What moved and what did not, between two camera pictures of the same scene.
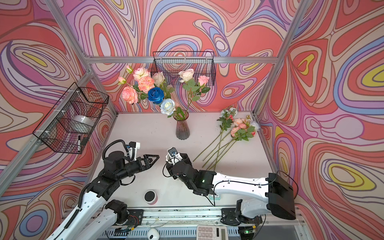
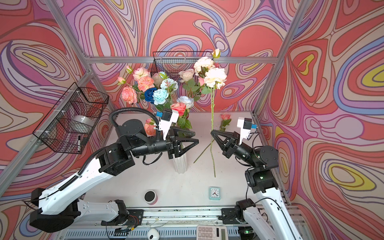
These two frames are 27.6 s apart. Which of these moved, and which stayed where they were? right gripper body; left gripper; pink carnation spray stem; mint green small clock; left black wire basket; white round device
Moved: right gripper body; left gripper
Stayed: mint green small clock; left black wire basket; white round device; pink carnation spray stem
